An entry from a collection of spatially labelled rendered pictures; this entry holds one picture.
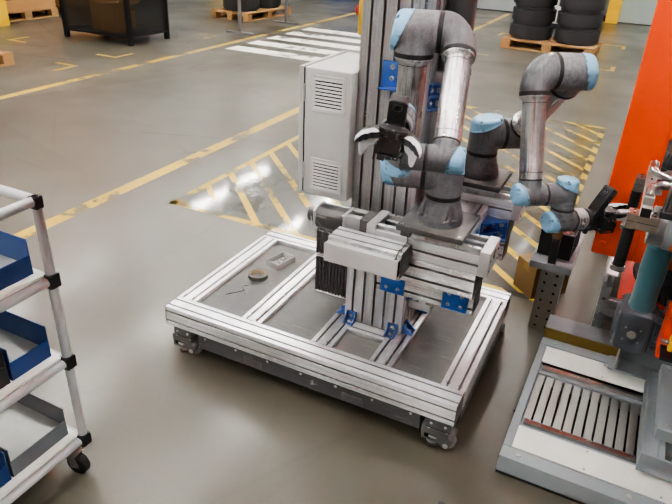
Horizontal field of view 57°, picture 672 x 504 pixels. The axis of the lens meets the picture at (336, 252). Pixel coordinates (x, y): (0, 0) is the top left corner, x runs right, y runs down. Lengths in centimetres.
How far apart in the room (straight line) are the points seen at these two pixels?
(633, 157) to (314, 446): 160
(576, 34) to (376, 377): 868
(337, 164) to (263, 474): 111
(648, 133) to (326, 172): 119
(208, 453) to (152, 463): 19
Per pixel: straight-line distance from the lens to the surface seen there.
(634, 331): 266
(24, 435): 228
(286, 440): 237
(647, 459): 240
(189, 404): 254
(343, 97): 218
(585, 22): 1049
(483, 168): 246
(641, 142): 259
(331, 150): 226
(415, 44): 188
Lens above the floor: 168
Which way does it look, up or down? 28 degrees down
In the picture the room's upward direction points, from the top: 3 degrees clockwise
